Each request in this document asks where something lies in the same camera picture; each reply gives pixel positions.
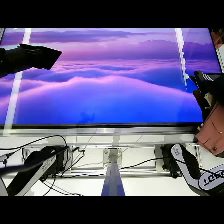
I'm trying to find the black cable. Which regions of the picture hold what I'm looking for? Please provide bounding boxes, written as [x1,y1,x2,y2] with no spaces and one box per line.
[39,175,84,197]
[119,156,166,170]
[0,134,69,152]

